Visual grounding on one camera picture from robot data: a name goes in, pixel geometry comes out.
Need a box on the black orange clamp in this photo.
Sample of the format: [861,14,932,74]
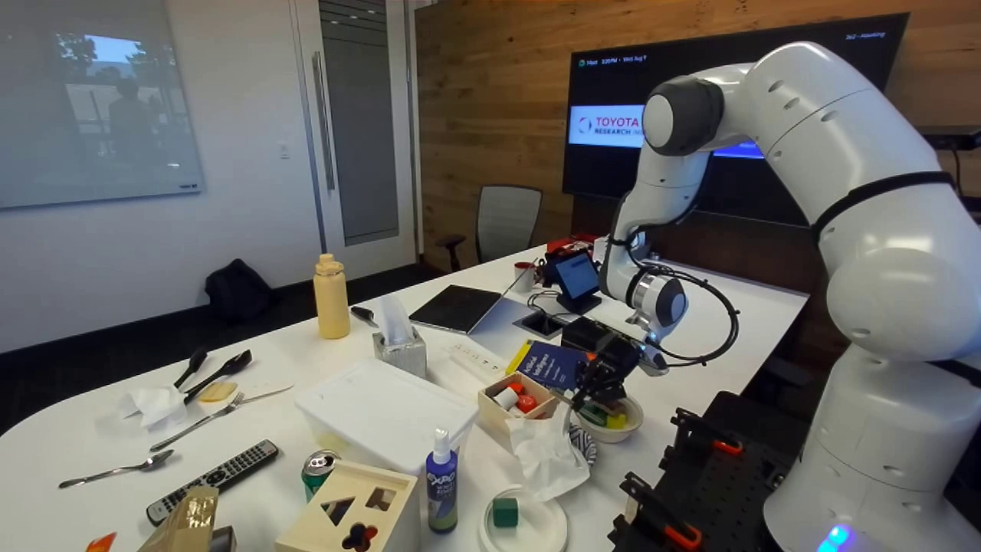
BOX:
[620,471,708,552]
[667,404,747,459]

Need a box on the white plastic bin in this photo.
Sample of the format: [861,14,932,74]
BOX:
[293,356,479,476]

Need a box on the black pegboard base plate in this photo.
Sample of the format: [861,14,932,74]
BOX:
[607,394,825,552]

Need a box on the white paper plate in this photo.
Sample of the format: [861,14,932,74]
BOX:
[475,486,569,552]

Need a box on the small screen on stand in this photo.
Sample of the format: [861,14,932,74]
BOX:
[544,250,607,316]

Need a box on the wooden pyramid toy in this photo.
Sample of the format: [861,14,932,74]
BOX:
[166,486,237,552]

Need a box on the tissue box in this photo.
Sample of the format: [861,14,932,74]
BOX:
[368,296,432,382]

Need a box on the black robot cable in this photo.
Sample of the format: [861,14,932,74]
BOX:
[626,258,740,370]

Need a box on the black remote control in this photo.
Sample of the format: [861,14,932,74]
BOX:
[145,438,281,527]

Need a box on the green soda can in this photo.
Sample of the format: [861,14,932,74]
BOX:
[299,448,340,502]

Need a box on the yellow squeeze bottle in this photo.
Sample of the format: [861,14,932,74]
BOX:
[311,253,352,345]

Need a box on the wooden shape sorter box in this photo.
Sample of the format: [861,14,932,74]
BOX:
[272,457,424,552]

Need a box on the wall television screen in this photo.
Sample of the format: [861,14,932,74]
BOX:
[561,9,913,231]

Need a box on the black tablet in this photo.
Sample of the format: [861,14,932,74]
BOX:
[406,281,505,334]

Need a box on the open wooden box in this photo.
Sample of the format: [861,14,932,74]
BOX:
[475,374,561,448]

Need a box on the clear plastic bag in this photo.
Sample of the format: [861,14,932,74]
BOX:
[96,382,191,438]
[508,408,590,502]

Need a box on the tan sponge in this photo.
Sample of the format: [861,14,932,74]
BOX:
[194,379,245,408]

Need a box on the white power strip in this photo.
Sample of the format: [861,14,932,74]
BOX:
[448,340,508,386]

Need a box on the wall whiteboard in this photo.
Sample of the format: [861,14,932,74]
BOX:
[0,0,209,215]

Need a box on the red toy piece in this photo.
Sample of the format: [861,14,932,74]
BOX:
[508,379,541,415]

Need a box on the white bowl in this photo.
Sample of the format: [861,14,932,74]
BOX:
[564,394,645,446]

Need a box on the glass door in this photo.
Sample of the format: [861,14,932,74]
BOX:
[293,0,419,281]

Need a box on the silver knife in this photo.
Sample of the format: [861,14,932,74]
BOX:
[148,384,293,454]

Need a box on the grey office chair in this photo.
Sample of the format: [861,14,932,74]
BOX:
[439,184,544,274]

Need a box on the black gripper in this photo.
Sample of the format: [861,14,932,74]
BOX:
[575,334,645,422]

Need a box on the black spoon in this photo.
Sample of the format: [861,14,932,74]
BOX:
[170,348,211,394]

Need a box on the silver fork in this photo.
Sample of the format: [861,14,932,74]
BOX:
[56,448,176,492]

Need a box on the sanitizer bottle blue label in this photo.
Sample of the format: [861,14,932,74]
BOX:
[424,427,459,536]

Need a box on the black backpack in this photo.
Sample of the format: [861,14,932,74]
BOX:
[203,258,279,325]

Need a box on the black ladle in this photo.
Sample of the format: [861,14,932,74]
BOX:
[182,348,255,408]

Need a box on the blue textbook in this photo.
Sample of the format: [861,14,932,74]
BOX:
[505,338,590,394]

